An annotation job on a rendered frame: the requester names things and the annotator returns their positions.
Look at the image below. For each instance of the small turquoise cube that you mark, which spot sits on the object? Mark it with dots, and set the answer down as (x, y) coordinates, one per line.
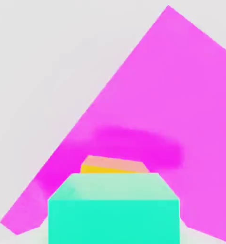
(113, 217)

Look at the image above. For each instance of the small yellow cube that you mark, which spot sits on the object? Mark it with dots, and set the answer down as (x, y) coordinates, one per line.
(112, 164)

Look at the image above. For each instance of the large magenta box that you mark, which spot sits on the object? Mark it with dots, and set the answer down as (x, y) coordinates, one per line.
(162, 95)

